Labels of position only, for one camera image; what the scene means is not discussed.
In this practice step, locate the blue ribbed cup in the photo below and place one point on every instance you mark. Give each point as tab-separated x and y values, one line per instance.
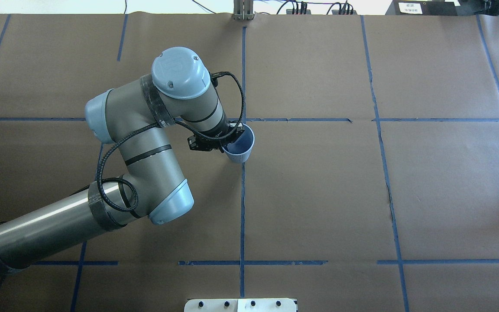
239	151

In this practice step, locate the black power box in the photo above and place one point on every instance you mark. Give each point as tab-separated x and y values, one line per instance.
421	7

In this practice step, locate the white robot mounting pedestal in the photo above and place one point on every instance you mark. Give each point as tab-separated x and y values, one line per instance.
242	305

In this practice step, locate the aluminium frame post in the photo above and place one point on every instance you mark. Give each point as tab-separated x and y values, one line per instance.
243	10

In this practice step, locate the orange black connector block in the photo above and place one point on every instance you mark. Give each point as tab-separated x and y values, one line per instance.
339	8
297	8

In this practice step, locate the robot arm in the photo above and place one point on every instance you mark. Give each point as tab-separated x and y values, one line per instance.
139	176

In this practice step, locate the near orange black connector block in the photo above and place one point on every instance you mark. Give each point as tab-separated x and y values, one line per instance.
297	8

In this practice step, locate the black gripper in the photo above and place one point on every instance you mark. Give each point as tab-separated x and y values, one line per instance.
227	129

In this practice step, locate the far orange black connector block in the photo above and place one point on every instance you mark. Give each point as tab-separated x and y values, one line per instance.
339	8

